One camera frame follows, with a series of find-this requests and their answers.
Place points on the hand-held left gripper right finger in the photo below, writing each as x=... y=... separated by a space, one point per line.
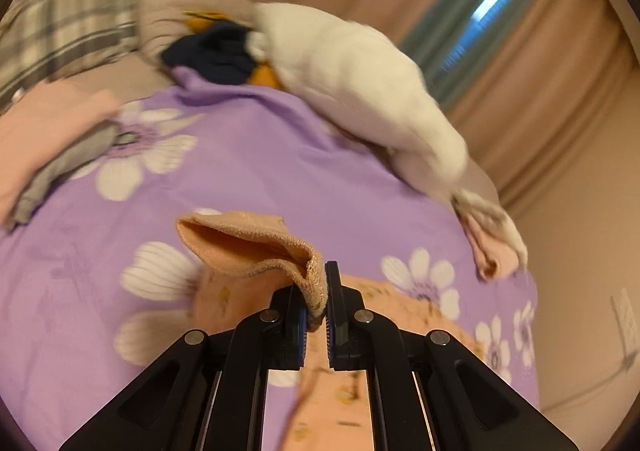
x=328 y=331

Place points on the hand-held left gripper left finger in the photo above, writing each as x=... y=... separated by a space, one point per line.
x=302 y=331

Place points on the peach cartoon print garment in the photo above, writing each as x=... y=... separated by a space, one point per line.
x=240 y=241

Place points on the purple floral bedsheet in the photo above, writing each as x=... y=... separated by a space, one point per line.
x=260 y=151

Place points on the pink rolled garment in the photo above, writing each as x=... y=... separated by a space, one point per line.
x=492 y=243

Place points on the cream white garment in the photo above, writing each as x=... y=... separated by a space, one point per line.
x=360 y=81

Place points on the orange garment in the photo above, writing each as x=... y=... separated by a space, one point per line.
x=262 y=76

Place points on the grey folded garment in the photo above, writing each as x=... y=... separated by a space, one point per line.
x=60 y=166

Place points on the dark navy garment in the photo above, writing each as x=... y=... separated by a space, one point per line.
x=215 y=51

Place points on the beige curtain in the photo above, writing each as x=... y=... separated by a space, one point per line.
x=550 y=106

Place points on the beige garment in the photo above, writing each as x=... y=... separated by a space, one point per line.
x=175 y=6

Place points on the grey plaid blanket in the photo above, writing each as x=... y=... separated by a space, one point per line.
x=60 y=21

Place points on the white wall socket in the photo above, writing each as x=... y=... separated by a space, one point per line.
x=625 y=316

